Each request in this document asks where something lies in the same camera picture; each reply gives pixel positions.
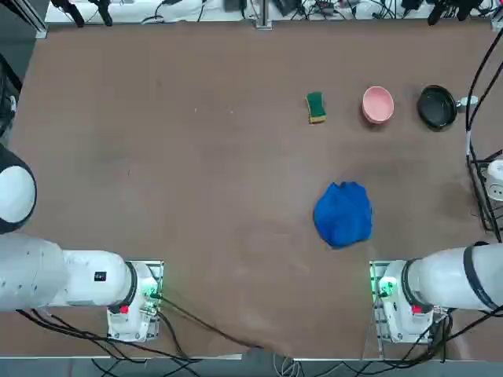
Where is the black pan with grey handle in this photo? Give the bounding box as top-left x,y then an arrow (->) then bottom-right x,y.
417,85 -> 479,130

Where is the blue cloth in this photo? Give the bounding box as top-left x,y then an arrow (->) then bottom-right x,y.
313,181 -> 373,249

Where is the aluminium frame post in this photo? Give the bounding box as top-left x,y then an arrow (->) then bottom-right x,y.
255,0 -> 273,29

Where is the white cup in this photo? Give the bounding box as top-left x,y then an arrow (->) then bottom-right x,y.
486,159 -> 503,202

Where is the black hanging cable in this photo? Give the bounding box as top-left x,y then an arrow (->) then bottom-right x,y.
465,29 -> 503,158

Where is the aluminium frame rail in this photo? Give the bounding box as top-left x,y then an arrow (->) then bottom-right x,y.
11,0 -> 48,38

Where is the black wire cup rack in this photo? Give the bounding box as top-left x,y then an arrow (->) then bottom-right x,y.
466,148 -> 503,232

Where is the black floor cable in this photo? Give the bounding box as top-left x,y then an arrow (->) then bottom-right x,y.
15,296 -> 264,361

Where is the black base cable bundle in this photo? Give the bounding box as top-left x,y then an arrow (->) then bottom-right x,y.
361,306 -> 457,364

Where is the green and yellow sponge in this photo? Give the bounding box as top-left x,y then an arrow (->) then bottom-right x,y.
305,92 -> 328,126

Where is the pink bowl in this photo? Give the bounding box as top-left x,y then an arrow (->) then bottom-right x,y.
361,86 -> 395,127

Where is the black tripod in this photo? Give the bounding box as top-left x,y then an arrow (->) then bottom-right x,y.
50,0 -> 113,28
428,0 -> 503,27

